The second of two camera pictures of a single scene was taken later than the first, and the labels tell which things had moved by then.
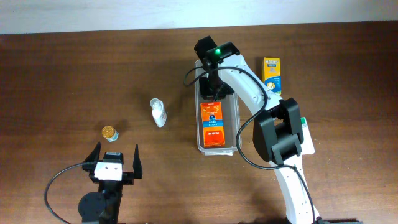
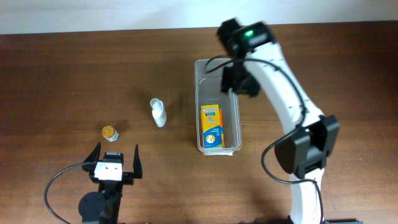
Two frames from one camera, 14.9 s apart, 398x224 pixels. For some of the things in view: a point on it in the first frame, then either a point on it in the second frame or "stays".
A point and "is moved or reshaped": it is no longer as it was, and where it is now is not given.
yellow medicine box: [271, 73] is moved or reshaped
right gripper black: [206, 93] to [250, 89]
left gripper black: [128, 177] stays
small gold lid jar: [109, 133] stays
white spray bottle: [158, 112] stays
